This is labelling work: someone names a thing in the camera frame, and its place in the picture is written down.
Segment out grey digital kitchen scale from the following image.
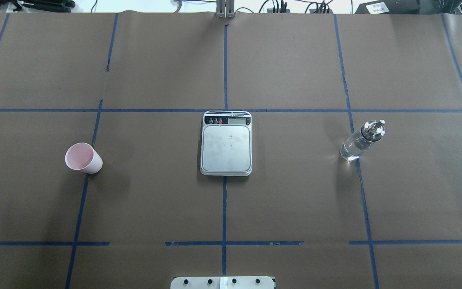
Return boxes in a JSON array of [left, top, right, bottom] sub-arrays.
[[199, 110, 253, 176]]

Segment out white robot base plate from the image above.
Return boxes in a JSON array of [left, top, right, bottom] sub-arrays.
[[170, 276, 276, 289]]

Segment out pink plastic cup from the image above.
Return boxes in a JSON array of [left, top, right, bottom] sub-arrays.
[[65, 142, 103, 174]]

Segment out black box with label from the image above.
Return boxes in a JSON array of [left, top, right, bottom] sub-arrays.
[[354, 0, 420, 14]]

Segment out aluminium frame post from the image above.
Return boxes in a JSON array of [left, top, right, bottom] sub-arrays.
[[215, 0, 236, 19]]

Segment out black tripod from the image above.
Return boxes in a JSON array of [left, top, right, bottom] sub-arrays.
[[0, 0, 76, 13]]

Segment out clear glass sauce bottle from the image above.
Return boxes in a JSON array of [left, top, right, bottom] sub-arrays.
[[340, 119, 386, 162]]

